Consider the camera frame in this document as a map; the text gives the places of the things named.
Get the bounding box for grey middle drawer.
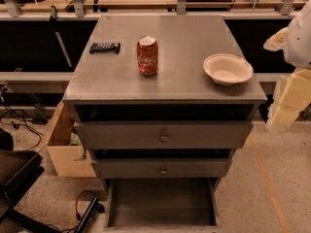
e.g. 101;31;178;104
91;158;232;179

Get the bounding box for black floor cable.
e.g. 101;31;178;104
0;84;44;151

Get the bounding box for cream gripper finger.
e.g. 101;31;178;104
263;27;288;51
266;68;311;128

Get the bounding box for black power strip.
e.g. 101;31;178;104
74;197;105;233

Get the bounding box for red coca-cola can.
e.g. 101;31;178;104
137;35;158;76

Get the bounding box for dark blue snack bar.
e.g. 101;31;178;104
89;43;121;53

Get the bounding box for grey open bottom drawer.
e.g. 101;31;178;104
104;178;222;233

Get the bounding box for black office chair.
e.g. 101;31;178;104
0;129;60;233

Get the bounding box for white paper bowl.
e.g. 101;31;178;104
203;53;254;86

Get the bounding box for wooden open box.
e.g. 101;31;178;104
45;102;95;178

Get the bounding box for green handled tool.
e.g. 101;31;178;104
50;5;73;68

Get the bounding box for grey metal drawer cabinet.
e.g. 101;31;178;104
62;15;268;192

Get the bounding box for grey top drawer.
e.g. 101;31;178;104
75;121;253;150

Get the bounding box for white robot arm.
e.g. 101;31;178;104
263;1;311;132

